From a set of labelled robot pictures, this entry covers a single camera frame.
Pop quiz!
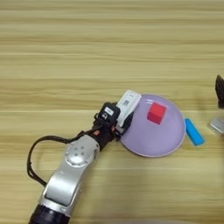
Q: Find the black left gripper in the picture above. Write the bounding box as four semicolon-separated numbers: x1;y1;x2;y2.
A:
93;112;136;151

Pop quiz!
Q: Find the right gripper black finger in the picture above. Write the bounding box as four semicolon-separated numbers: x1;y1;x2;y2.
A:
214;74;224;109

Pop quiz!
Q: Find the white rectangular device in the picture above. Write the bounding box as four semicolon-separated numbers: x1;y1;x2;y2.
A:
115;89;142;128

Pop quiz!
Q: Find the red cube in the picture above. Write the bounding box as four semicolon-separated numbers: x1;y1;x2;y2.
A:
146;101;168;125

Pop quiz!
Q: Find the small silver square tin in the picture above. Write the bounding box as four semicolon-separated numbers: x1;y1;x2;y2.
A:
209;116;224;136

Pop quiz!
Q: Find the left gripper labelled black box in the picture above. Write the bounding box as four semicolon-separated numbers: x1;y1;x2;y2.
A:
98;101;121;125

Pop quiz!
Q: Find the lilac round plate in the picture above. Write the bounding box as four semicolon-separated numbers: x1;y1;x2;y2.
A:
120;93;186;158

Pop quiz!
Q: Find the blue rectangular bar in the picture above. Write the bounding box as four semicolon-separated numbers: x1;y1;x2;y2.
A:
184;117;206;147

